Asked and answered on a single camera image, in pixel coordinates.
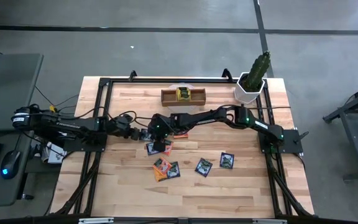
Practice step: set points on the dark blue blackcurrant tea packet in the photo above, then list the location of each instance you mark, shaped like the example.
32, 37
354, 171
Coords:
173, 170
227, 160
151, 149
146, 136
204, 167

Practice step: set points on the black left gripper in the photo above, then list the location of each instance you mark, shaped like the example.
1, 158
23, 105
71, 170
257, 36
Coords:
130, 129

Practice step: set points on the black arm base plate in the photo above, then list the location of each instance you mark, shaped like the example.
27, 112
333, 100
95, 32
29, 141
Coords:
292, 144
82, 146

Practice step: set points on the black aluminium table frame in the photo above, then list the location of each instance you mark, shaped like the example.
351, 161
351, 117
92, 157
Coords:
197, 80

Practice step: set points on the black metal stand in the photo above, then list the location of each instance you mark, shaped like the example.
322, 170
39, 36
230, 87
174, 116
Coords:
356, 140

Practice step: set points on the wooden tea box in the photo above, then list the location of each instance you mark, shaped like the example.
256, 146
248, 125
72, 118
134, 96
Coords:
169, 98

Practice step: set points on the yellow green tea packet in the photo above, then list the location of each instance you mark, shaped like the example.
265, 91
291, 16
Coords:
183, 94

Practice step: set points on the grey woven round mat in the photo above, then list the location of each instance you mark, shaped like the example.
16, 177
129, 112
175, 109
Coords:
183, 84

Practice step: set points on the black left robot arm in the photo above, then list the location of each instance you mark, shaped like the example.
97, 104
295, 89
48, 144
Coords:
73, 126

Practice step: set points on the silver metal bracket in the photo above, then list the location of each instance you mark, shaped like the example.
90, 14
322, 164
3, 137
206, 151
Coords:
96, 220
269, 221

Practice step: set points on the white plant pot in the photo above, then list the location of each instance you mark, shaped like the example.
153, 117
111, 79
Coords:
244, 96

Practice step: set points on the black table edge rail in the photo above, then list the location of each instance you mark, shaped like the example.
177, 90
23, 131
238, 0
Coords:
26, 221

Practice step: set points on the orange peach tea packet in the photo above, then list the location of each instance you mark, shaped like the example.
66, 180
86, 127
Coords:
162, 165
182, 136
168, 149

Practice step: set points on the grey desk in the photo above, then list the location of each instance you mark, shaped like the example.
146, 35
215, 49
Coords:
8, 87

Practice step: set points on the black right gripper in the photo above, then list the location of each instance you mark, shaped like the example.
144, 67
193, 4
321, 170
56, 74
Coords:
160, 127

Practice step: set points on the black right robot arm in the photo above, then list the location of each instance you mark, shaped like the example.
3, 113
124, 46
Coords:
253, 119

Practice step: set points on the black computer mouse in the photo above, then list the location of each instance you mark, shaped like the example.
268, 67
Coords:
9, 163

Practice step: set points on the black frame hook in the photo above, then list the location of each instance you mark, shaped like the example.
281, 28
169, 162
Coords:
133, 74
227, 74

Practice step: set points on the green cactus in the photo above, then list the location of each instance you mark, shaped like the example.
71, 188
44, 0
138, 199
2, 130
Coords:
256, 71

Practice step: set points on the white cardboard box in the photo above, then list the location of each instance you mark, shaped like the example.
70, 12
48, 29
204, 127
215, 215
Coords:
56, 155

